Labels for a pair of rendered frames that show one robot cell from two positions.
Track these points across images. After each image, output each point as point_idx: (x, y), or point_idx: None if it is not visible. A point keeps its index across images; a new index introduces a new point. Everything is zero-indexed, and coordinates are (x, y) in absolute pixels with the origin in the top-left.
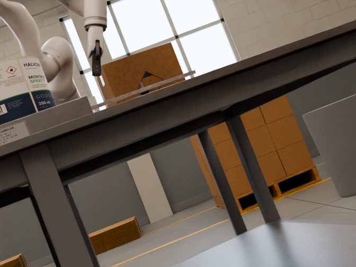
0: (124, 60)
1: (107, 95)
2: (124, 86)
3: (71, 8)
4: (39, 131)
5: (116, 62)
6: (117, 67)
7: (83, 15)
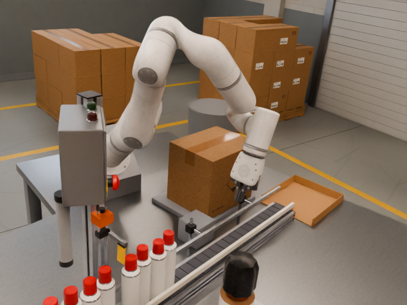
0: (228, 158)
1: (185, 172)
2: (219, 182)
3: (231, 116)
4: None
5: (222, 159)
6: (221, 164)
7: (252, 140)
